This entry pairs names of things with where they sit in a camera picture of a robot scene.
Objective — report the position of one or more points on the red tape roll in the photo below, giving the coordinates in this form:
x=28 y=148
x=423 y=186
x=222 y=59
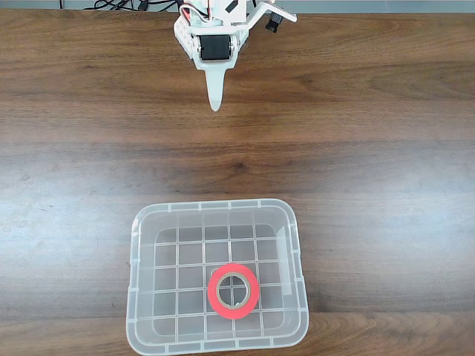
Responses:
x=233 y=314

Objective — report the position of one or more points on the clear plastic storage box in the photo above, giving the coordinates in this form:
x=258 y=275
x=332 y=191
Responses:
x=148 y=259

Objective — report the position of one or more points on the black camera on white bracket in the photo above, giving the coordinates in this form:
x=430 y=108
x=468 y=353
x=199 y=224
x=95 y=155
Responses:
x=282 y=15

